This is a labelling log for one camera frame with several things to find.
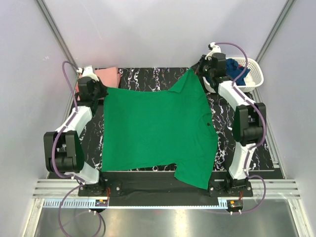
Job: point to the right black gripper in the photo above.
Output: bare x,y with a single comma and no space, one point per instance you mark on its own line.
197,67

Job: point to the white perforated plastic basket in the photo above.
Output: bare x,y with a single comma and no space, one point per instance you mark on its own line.
254,78

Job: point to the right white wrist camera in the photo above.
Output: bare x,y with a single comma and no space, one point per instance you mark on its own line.
213,49

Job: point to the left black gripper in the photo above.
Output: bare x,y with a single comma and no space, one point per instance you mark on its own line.
104,88

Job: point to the blue t shirt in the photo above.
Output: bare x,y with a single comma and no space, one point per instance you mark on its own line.
233,71

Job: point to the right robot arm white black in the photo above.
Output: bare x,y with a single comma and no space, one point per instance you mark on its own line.
249,127

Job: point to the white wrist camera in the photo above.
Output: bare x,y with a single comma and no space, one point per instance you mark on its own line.
213,49
88,71

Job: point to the green t shirt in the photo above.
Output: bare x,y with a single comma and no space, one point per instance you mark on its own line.
148,129

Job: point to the white slotted cable duct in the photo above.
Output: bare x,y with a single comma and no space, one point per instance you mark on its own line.
132,204

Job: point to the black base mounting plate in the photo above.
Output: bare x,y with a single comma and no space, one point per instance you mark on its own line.
161,185

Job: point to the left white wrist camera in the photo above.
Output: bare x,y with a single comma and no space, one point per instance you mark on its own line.
88,71

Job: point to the folded pink t shirt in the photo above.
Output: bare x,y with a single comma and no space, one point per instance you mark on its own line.
109,77

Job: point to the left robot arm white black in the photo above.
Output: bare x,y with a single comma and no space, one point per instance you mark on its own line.
64,154

